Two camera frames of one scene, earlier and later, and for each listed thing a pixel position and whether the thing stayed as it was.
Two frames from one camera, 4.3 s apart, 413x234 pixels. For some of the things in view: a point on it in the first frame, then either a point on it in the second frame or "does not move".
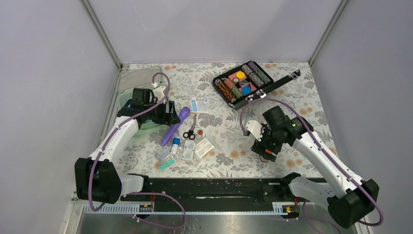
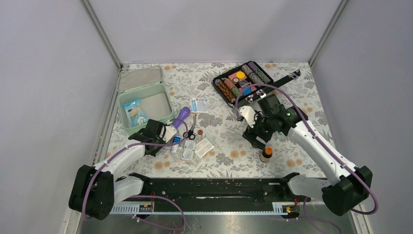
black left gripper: (168, 118) -> (154, 152)
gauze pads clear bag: (202, 147) does not move
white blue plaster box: (199, 106) does not move
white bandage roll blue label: (174, 147) does not move
